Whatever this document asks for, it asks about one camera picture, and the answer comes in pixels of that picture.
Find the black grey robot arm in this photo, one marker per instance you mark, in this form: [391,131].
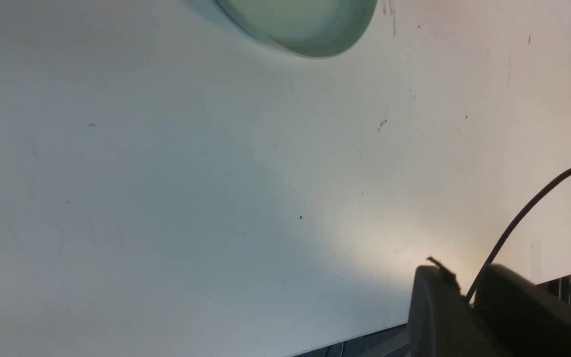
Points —
[510,317]

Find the light green round plate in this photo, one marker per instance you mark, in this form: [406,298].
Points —
[315,29]

